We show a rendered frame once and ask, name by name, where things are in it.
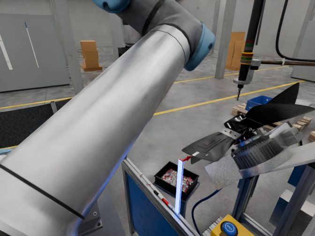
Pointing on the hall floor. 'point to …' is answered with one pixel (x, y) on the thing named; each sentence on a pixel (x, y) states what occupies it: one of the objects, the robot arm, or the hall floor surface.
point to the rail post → (127, 201)
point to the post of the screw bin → (183, 210)
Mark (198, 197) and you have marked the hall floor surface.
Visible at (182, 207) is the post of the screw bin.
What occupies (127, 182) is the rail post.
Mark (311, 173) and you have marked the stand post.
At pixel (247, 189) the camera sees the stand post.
